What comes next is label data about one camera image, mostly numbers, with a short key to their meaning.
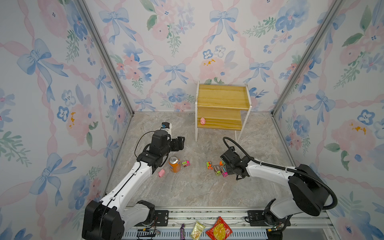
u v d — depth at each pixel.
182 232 0.70
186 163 0.90
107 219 0.39
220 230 0.70
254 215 0.74
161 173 0.87
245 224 0.73
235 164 0.67
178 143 0.71
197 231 0.69
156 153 0.60
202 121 0.91
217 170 0.88
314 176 0.46
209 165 0.90
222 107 0.78
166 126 0.69
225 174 0.86
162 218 0.74
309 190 0.43
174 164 0.82
